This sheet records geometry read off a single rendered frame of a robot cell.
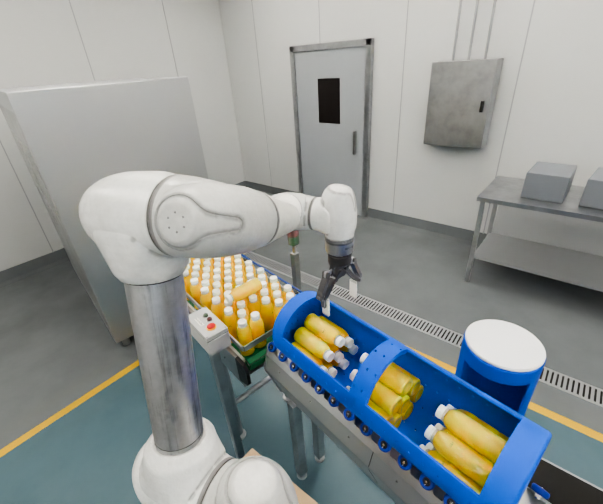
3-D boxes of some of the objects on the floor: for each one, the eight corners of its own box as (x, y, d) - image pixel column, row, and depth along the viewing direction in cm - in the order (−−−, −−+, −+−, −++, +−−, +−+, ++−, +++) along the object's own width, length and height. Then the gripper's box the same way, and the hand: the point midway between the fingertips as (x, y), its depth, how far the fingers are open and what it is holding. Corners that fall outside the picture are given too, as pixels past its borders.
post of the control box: (242, 471, 198) (208, 343, 149) (238, 465, 201) (204, 339, 152) (248, 466, 200) (216, 339, 151) (244, 461, 203) (212, 334, 154)
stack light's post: (305, 387, 246) (294, 255, 192) (301, 384, 249) (289, 252, 195) (309, 384, 248) (299, 252, 194) (305, 380, 251) (294, 250, 197)
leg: (301, 482, 191) (293, 410, 160) (294, 474, 195) (285, 402, 164) (309, 475, 194) (302, 402, 163) (302, 467, 198) (294, 395, 167)
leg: (319, 464, 198) (314, 392, 168) (312, 457, 202) (306, 385, 172) (326, 457, 202) (323, 385, 171) (319, 450, 205) (315, 378, 175)
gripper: (319, 271, 98) (321, 328, 109) (374, 241, 112) (371, 294, 122) (302, 261, 103) (306, 317, 114) (356, 234, 117) (355, 285, 128)
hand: (340, 302), depth 118 cm, fingers open, 13 cm apart
